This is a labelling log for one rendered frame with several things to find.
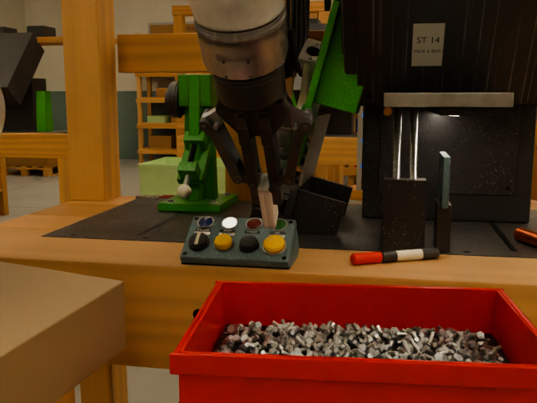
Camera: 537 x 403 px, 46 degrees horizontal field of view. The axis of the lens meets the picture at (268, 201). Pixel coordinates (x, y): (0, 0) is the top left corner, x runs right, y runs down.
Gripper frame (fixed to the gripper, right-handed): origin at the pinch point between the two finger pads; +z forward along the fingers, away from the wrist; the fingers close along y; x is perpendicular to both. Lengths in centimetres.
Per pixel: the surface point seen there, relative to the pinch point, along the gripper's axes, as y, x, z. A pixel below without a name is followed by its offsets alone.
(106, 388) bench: -53, 17, 84
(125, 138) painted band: -469, 814, 655
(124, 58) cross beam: -49, 71, 23
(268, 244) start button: -0.7, -0.9, 7.1
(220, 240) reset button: -7.2, -0.6, 7.0
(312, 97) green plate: 2.3, 27.9, 4.0
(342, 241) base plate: 7.8, 12.1, 20.3
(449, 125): 25.1, 38.6, 17.8
